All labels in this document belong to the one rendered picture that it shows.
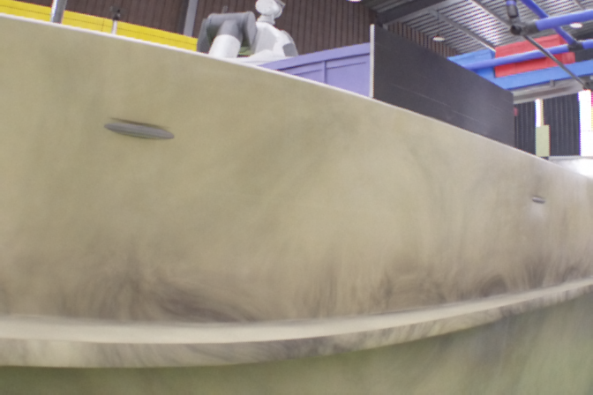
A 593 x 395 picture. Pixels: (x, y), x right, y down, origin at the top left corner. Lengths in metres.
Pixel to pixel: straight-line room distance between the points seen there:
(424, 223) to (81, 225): 0.44
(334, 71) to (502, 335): 0.50
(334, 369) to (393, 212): 0.19
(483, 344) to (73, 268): 0.66
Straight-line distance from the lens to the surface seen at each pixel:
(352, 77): 0.79
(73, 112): 0.50
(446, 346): 0.87
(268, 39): 2.20
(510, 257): 1.02
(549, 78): 2.10
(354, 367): 0.72
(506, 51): 2.22
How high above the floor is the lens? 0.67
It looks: 5 degrees up
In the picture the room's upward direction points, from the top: 3 degrees clockwise
